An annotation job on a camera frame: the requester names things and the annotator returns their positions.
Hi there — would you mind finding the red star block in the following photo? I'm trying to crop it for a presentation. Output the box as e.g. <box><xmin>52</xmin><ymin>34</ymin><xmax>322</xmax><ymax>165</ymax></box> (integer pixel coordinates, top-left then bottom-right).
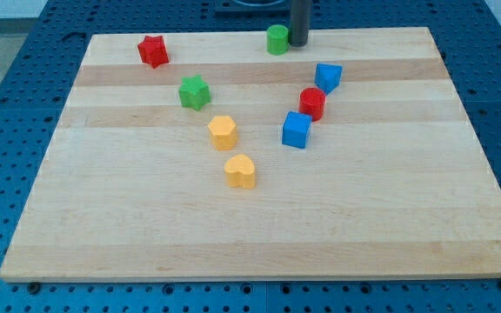
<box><xmin>137</xmin><ymin>36</ymin><xmax>170</xmax><ymax>68</ymax></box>

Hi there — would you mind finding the green star block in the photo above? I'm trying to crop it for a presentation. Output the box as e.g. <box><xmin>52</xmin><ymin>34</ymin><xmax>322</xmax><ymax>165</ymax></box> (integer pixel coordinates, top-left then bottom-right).
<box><xmin>178</xmin><ymin>75</ymin><xmax>211</xmax><ymax>111</ymax></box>

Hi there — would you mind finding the yellow heart block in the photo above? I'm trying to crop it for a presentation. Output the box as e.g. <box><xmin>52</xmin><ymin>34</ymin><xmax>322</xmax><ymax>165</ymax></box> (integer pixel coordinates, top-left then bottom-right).
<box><xmin>224</xmin><ymin>154</ymin><xmax>256</xmax><ymax>189</ymax></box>

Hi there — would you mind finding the yellow hexagon block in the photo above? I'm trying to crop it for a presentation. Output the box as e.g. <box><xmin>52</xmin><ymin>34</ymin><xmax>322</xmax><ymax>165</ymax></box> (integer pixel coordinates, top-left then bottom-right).
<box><xmin>208</xmin><ymin>116</ymin><xmax>238</xmax><ymax>150</ymax></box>

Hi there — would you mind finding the blue cube block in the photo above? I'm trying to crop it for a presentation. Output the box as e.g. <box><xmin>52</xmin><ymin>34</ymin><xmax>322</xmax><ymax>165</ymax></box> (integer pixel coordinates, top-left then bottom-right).
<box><xmin>282</xmin><ymin>111</ymin><xmax>312</xmax><ymax>149</ymax></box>

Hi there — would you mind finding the wooden board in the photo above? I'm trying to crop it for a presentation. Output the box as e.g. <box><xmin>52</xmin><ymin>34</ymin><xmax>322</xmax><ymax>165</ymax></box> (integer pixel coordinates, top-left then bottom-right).
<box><xmin>0</xmin><ymin>27</ymin><xmax>501</xmax><ymax>283</ymax></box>

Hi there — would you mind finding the red cylinder block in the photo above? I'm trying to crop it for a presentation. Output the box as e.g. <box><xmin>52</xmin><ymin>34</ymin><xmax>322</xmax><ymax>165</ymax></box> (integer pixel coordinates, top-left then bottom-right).
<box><xmin>298</xmin><ymin>87</ymin><xmax>326</xmax><ymax>122</ymax></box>

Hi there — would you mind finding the green cylinder block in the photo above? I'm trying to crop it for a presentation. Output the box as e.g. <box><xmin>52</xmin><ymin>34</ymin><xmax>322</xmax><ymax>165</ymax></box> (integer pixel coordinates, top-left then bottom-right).
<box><xmin>266</xmin><ymin>24</ymin><xmax>289</xmax><ymax>56</ymax></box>

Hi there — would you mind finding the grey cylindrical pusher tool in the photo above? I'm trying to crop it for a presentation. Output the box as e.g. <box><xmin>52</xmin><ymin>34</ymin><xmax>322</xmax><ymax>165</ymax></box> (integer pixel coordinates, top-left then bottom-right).
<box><xmin>288</xmin><ymin>0</ymin><xmax>312</xmax><ymax>47</ymax></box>

